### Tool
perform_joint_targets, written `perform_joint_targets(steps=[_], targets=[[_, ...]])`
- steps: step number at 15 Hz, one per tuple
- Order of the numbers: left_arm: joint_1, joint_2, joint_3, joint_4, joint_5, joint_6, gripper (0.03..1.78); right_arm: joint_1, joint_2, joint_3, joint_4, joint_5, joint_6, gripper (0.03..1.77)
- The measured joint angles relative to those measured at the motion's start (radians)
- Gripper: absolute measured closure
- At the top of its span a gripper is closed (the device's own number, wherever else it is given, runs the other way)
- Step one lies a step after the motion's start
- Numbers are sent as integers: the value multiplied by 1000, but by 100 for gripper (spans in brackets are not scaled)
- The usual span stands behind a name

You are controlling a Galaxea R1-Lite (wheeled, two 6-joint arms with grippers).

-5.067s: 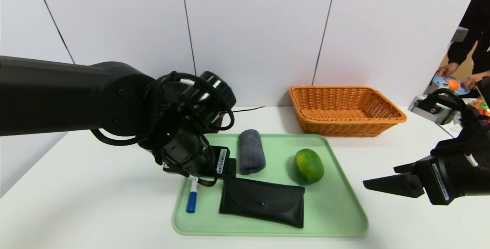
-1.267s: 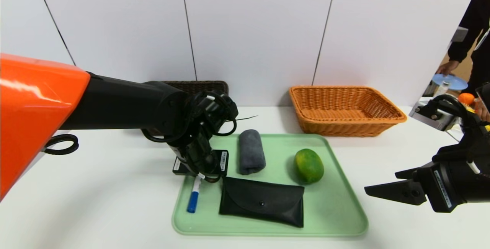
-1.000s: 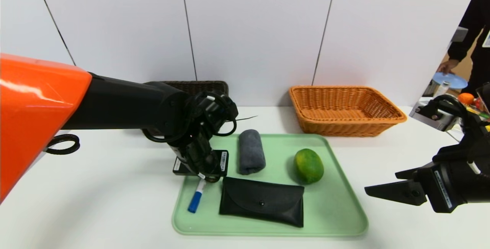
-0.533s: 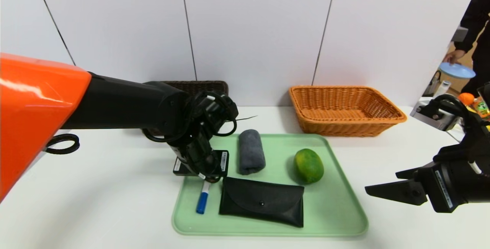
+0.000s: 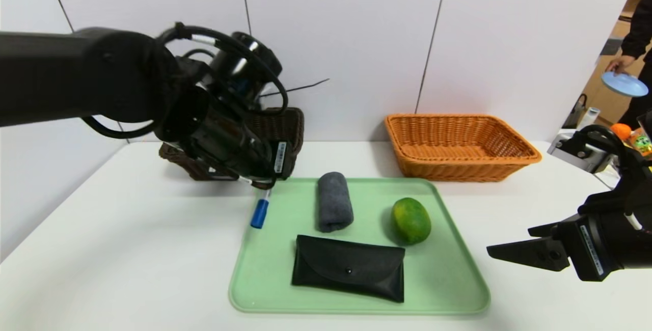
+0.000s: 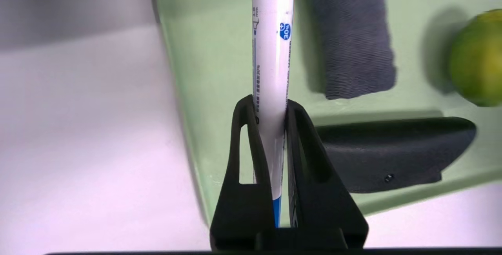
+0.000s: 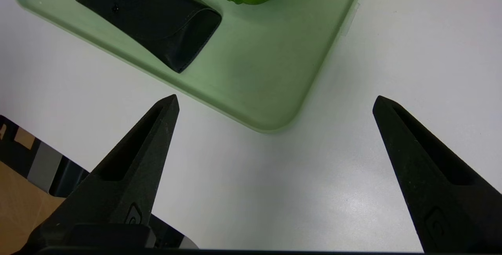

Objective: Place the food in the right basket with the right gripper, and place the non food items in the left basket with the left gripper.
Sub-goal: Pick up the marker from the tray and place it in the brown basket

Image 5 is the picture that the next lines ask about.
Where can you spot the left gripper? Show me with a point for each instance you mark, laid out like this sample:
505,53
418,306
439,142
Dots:
280,158

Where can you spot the dark brown wicker basket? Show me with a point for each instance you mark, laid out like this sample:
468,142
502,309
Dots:
285,122

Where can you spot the grey towel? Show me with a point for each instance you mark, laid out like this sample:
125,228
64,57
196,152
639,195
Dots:
334,203

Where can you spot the black leather pouch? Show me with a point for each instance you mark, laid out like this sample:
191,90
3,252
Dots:
351,270

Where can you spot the white side table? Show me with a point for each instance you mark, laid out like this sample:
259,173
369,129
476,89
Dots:
608,178

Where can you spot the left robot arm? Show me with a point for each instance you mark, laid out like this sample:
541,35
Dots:
76,76

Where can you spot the green snack packet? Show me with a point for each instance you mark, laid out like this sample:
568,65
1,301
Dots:
642,142

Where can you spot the light blue plate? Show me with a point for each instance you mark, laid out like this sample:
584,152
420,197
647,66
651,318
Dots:
625,85

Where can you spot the silver bottle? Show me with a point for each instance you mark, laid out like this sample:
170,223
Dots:
591,117

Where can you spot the black bag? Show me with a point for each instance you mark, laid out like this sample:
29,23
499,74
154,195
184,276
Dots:
573,114

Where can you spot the white marker with blue cap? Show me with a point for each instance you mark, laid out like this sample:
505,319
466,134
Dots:
260,214

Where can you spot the orange wicker basket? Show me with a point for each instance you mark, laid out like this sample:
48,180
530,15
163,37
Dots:
458,168

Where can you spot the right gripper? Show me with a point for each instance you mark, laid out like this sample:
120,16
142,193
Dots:
589,249

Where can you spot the light green plastic tray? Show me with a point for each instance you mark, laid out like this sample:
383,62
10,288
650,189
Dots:
448,280

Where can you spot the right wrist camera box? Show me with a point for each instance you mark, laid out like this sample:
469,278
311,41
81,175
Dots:
575,155

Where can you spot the person in black clothes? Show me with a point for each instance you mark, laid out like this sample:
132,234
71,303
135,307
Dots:
643,30

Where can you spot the green citrus fruit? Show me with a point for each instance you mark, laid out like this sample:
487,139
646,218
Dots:
410,221

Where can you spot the wooden cabinet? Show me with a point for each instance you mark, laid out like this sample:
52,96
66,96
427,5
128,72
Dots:
598,91

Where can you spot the orange tangerine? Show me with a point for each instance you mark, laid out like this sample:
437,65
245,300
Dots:
621,131

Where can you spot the bare person hand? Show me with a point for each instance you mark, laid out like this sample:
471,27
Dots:
620,64

